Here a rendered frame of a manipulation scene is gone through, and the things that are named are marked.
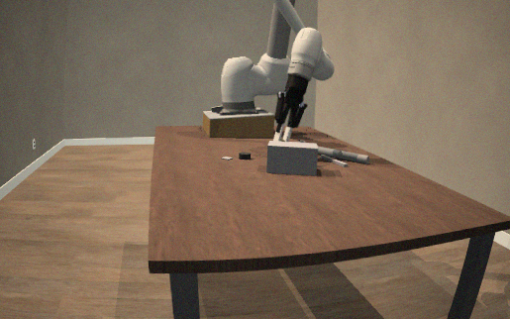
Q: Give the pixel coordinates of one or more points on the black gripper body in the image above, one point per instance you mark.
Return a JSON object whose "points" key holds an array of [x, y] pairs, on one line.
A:
{"points": [[296, 85]]}

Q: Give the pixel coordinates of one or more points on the dark grey disc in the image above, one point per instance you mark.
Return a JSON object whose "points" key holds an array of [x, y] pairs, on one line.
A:
{"points": [[244, 156]]}

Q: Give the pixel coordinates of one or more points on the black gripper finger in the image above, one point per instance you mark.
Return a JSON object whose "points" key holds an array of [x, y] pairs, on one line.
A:
{"points": [[295, 116], [279, 115]]}

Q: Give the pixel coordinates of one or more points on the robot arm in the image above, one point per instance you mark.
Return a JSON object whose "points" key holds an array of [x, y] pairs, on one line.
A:
{"points": [[241, 81]]}

